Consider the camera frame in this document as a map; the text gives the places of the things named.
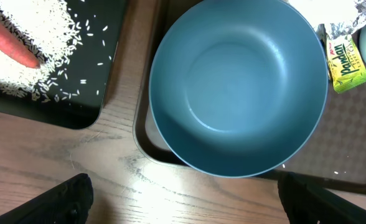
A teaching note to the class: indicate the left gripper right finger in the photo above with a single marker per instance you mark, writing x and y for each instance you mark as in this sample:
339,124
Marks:
304,202

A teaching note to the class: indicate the black rectangular tray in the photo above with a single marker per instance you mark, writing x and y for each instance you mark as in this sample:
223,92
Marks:
77,88

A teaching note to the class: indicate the dark blue plate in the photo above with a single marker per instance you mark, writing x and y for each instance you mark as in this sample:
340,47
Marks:
238,87

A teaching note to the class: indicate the brown serving tray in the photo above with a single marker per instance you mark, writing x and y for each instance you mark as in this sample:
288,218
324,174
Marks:
334,157

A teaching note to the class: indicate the silver green snack wrapper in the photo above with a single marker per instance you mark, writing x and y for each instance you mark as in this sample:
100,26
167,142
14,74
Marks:
346,65

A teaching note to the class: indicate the pile of white rice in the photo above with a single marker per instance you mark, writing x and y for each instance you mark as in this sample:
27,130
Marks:
48,31

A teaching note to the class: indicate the orange carrot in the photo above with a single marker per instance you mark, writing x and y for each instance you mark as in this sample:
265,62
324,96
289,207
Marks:
16,50

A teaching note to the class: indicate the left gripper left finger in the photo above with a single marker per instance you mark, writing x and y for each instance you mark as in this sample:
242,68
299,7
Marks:
67,203

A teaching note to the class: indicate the crumpled white tissue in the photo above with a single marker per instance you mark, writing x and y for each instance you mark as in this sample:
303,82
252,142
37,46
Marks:
318,12

